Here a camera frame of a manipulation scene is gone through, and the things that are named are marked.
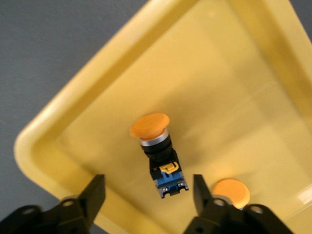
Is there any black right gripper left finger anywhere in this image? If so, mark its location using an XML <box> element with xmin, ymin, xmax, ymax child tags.
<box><xmin>0</xmin><ymin>174</ymin><xmax>107</xmax><ymax>234</ymax></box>

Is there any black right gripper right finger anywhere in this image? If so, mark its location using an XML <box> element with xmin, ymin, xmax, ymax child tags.
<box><xmin>182</xmin><ymin>174</ymin><xmax>293</xmax><ymax>234</ymax></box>

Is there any yellow mushroom push button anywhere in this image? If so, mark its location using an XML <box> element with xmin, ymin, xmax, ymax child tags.
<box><xmin>212</xmin><ymin>178</ymin><xmax>251</xmax><ymax>209</ymax></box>
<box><xmin>129</xmin><ymin>112</ymin><xmax>190</xmax><ymax>199</ymax></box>

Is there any yellow plastic tray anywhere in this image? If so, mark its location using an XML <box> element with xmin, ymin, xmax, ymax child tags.
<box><xmin>13</xmin><ymin>0</ymin><xmax>312</xmax><ymax>234</ymax></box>

